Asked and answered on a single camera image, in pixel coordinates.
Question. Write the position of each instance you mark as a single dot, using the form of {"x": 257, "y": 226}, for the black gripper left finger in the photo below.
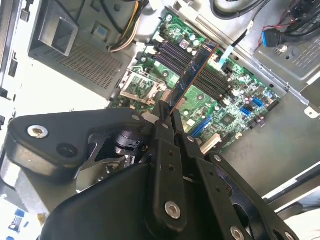
{"x": 165, "y": 175}

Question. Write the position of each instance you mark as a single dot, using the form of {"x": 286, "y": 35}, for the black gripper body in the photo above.
{"x": 112, "y": 212}

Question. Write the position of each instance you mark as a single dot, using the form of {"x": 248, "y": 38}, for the blue RAM stick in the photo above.
{"x": 197, "y": 65}

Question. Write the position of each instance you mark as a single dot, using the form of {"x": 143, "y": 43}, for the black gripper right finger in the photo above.
{"x": 237, "y": 190}

